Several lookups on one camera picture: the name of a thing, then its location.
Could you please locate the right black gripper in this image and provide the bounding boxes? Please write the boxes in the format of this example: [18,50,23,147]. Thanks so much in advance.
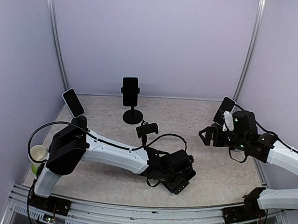
[199,125,250,151]

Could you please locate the black smartphone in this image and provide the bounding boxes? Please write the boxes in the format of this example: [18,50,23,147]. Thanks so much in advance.
[121,77,140,107]
[213,97,236,126]
[62,88,84,118]

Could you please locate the black pole phone stand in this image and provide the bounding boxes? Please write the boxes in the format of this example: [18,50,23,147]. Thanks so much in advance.
[136,120,159,146]
[119,85,145,125]

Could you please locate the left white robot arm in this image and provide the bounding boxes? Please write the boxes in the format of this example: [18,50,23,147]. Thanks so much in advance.
[28,116,196,209]

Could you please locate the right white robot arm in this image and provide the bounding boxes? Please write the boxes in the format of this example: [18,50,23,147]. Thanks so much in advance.
[198,110,298,219]

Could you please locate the cream ribbed mug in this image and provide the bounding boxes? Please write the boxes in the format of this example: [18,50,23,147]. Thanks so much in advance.
[29,145,48,164]

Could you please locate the green saucer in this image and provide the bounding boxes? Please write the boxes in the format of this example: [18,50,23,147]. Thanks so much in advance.
[30,163,40,176]

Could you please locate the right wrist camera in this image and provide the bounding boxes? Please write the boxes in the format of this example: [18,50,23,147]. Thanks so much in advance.
[222,111,234,132]

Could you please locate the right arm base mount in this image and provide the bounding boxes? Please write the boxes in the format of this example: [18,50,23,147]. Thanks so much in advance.
[222,187,266,224]

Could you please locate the front aluminium rail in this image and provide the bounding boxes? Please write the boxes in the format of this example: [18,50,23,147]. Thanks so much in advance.
[0,185,289,224]

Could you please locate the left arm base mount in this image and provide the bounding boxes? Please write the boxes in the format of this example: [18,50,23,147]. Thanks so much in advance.
[28,194,71,216]

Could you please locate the right aluminium frame post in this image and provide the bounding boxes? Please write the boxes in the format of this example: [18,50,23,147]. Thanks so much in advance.
[233,0,266,102]

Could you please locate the aluminium frame post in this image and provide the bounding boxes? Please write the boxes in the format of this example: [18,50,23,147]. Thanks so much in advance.
[233,0,266,102]
[47,0,70,91]

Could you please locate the left aluminium frame post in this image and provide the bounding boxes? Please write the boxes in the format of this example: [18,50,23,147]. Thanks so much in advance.
[47,0,70,91]

